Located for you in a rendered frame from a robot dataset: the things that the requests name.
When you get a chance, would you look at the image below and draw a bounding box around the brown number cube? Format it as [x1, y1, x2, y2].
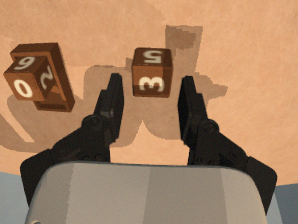
[3, 56, 56, 101]
[131, 48, 173, 98]

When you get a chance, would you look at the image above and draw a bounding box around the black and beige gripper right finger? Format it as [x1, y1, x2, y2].
[177, 76, 278, 215]

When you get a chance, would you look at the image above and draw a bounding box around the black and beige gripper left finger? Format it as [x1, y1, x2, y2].
[20, 73, 125, 207]

